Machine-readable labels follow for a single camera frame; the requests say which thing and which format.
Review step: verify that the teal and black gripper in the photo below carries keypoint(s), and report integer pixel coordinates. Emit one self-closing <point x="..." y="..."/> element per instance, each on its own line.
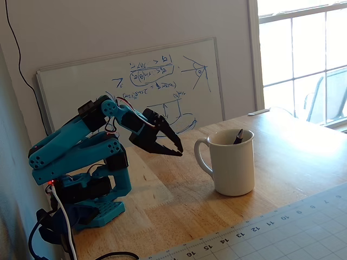
<point x="150" y="134"/>

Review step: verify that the dark blue pen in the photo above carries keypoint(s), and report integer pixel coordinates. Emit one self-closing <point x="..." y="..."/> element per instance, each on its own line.
<point x="239" y="136"/>

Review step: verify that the teal robot base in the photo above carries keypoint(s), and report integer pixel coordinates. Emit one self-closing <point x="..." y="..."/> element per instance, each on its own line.
<point x="108" y="211"/>

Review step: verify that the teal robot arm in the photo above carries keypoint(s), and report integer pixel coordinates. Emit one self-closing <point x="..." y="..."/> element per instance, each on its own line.
<point x="62" y="140"/>

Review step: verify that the cream ceramic mug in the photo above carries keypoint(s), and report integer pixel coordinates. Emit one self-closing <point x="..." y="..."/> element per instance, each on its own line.
<point x="233" y="162"/>

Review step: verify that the whiteboard with blue writing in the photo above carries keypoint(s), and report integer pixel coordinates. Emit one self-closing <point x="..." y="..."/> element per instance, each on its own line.
<point x="81" y="81"/>

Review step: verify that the small white flat stick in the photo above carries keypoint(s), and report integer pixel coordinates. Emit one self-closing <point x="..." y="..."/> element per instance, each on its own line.
<point x="259" y="112"/>

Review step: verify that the dark blue table clamp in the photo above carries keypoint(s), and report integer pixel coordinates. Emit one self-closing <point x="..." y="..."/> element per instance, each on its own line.
<point x="78" y="214"/>

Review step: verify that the grey gridded cutting mat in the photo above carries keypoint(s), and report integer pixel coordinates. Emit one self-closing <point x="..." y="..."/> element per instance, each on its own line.
<point x="284" y="233"/>

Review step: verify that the outdoor chair behind window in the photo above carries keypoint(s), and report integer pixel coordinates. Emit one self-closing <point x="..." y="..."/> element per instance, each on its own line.
<point x="325" y="97"/>

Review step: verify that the white window frame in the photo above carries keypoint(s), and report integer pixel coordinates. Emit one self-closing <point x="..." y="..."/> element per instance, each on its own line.
<point x="254" y="54"/>

